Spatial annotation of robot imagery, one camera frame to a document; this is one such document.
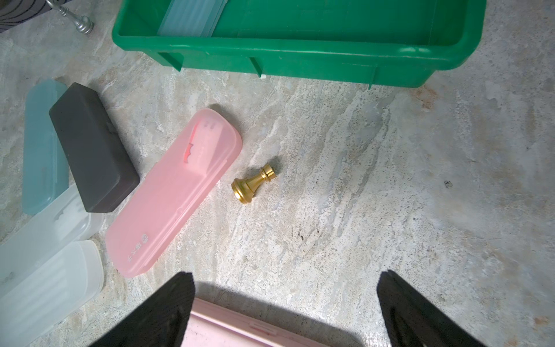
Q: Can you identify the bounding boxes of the gold chess pawn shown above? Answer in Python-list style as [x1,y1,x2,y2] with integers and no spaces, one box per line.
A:
[231,163,276,204]

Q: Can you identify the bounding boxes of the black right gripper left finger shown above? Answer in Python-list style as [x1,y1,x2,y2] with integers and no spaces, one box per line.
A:
[92,272,195,346]

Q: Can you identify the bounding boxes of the clear ribbed pencil case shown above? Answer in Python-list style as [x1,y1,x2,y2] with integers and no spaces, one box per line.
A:
[1,240,104,346]

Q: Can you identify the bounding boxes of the black pencil case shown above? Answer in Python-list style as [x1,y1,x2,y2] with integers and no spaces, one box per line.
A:
[49,82,140,213]

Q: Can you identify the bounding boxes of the teal slim pencil case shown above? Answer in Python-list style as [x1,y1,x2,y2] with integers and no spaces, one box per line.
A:
[22,80,69,215]

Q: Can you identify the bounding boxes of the pink flat lidded box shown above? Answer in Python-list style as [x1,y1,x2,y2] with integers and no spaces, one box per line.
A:
[182,298,322,346]

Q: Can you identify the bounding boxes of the teal ribbed pencil case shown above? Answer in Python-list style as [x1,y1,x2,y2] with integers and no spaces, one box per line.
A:
[158,0,227,38]

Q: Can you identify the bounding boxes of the pink translucent pencil case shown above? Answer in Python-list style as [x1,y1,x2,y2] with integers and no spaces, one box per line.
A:
[106,108,242,278]

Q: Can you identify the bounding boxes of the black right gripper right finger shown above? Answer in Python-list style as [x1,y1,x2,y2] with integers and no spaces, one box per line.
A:
[377,270,484,346]

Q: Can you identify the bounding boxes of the clear pencil case with card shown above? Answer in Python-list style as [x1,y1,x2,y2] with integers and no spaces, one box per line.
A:
[1,185,103,296]

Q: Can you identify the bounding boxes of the green plastic storage box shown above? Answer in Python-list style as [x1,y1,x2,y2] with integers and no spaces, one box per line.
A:
[112,1,486,88]

